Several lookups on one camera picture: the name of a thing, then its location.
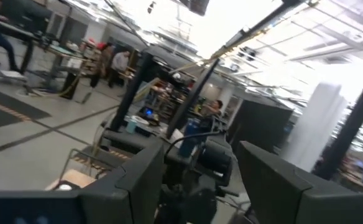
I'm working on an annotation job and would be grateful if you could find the dark grey desk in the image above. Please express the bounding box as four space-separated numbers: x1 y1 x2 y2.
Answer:
102 124 232 175

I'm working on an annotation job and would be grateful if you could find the white column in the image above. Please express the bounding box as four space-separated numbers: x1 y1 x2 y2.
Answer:
279 81 349 172

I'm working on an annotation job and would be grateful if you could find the teal cup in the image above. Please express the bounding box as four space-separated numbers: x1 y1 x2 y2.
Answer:
125 118 138 134

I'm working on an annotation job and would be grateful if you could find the wooden shelf with black frame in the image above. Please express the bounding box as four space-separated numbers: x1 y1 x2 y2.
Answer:
44 148 117 191

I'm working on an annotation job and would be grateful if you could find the blue water bottle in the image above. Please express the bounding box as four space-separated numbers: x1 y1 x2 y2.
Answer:
178 117 201 158

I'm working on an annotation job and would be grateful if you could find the black post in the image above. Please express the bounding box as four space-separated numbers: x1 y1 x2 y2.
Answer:
109 51 155 132
311 62 363 181
165 58 221 140

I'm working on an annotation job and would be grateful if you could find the black cabinet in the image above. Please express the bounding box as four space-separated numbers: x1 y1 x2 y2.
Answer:
226 98 294 153

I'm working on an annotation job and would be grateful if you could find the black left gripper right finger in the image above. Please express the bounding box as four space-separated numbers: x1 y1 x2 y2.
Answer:
237 141 363 224

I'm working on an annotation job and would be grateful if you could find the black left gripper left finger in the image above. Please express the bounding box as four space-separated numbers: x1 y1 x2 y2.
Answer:
0 143 165 224

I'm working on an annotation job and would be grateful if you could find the black laptop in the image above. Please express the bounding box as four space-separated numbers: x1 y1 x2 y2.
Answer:
137 105 160 127

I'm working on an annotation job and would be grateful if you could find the cluttered workbench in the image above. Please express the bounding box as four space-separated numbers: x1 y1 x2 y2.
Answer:
0 18 89 100

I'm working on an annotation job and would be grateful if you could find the black floor mat striped edge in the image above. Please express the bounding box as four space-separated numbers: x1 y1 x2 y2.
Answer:
0 83 51 130
71 149 130 171

